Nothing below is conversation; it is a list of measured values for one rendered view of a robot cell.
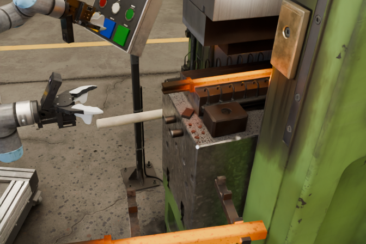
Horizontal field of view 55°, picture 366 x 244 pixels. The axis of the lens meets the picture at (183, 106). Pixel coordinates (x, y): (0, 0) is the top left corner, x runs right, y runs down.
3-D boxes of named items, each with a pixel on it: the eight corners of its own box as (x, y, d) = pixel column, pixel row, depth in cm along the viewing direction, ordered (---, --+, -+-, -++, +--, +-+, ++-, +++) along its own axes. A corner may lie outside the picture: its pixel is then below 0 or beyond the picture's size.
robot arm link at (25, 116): (16, 97, 107) (14, 112, 100) (32, 95, 108) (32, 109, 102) (22, 117, 111) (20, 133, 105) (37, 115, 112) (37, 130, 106)
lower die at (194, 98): (198, 116, 119) (200, 95, 114) (180, 86, 135) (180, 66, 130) (304, 98, 131) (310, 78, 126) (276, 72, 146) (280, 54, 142)
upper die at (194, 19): (203, 47, 105) (205, 15, 99) (182, 22, 120) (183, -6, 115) (322, 33, 117) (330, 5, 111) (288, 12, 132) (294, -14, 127)
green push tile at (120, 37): (122, 46, 147) (129, 29, 146) (112, 40, 152) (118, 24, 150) (125, 47, 149) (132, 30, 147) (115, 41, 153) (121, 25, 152)
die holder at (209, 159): (189, 238, 131) (196, 147, 106) (162, 168, 161) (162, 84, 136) (316, 203, 147) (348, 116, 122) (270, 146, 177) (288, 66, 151)
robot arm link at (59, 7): (50, 18, 120) (40, 11, 125) (62, 22, 124) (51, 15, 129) (58, -3, 119) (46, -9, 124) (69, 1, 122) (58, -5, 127)
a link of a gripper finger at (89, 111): (104, 123, 109) (78, 117, 111) (103, 108, 105) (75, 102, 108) (99, 129, 106) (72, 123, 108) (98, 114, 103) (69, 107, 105)
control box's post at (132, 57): (138, 181, 217) (128, 8, 156) (136, 176, 220) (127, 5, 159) (144, 179, 218) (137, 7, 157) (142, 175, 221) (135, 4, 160)
